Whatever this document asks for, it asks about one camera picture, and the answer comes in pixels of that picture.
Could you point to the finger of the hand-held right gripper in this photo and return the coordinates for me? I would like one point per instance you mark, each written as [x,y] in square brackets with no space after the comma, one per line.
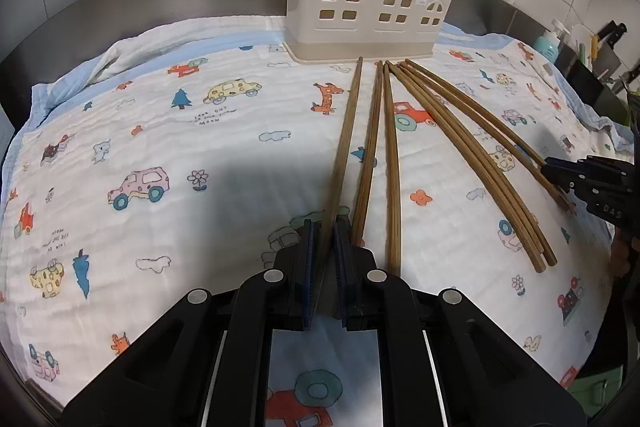
[610,207]
[590,169]

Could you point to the white cartoon printed blanket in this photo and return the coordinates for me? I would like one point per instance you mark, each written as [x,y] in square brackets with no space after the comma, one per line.
[200,207]

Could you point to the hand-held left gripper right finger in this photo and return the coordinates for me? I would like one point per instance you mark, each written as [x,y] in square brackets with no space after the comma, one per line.
[341,277]

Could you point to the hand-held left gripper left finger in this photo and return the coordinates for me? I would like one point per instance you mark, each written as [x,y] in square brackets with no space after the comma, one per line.
[309,277]

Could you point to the black knife holder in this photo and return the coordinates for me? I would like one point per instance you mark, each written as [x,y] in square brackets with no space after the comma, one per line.
[580,74]

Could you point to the teal soap bottle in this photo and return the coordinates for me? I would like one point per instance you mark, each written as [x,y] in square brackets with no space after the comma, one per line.
[547,43]

